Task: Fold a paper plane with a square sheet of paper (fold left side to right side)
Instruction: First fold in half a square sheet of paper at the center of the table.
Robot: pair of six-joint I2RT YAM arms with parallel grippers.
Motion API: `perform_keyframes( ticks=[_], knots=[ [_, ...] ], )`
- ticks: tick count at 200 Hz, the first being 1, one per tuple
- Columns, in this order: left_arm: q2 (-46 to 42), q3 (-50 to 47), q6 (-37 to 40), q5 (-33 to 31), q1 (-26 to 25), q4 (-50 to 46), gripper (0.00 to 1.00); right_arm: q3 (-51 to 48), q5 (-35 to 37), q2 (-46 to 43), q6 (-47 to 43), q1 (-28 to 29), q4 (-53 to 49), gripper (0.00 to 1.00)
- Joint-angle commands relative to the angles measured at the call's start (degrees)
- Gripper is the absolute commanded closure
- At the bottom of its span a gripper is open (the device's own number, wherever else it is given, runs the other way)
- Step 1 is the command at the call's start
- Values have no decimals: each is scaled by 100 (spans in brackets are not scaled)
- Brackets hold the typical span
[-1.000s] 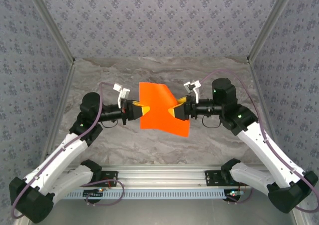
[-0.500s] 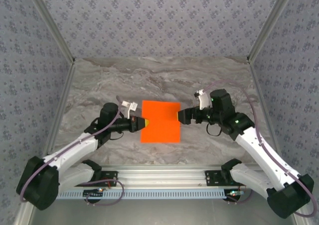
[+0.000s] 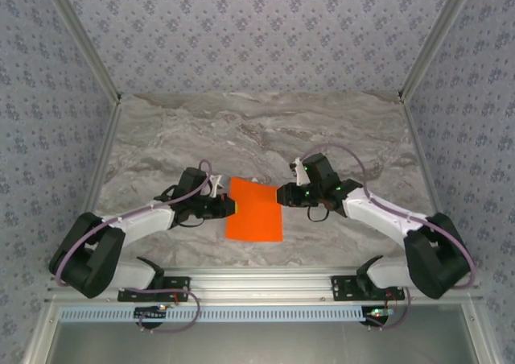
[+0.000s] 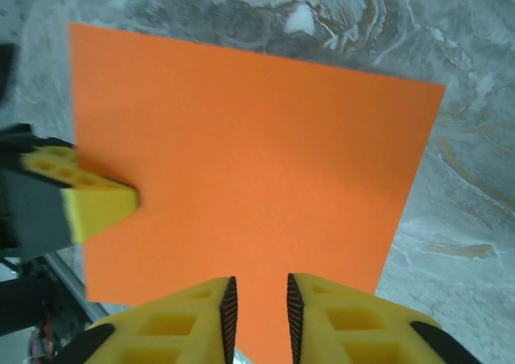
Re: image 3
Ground orange paper sheet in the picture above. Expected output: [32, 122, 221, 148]
[225, 176, 285, 243]

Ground shiny metal panel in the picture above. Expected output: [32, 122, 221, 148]
[43, 321, 484, 364]

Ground left gripper thin black cable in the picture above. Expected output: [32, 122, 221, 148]
[154, 187, 207, 230]

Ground gripper thin black cable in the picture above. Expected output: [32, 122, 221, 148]
[307, 204, 332, 224]
[154, 187, 207, 230]

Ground right gripper thin black cable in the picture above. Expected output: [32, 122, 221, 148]
[307, 204, 332, 224]

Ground aluminium mounting rail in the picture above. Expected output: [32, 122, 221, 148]
[43, 265, 484, 305]

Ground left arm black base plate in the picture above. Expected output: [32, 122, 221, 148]
[117, 275, 192, 303]

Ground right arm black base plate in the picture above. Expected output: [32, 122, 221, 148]
[330, 275, 406, 303]

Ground aluminium table side rail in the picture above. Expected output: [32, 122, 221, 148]
[402, 100, 442, 220]
[82, 100, 124, 216]

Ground slotted pale cable duct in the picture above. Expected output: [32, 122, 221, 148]
[59, 306, 365, 324]

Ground aluminium frame post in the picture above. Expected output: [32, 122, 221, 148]
[398, 0, 480, 103]
[38, 0, 124, 105]

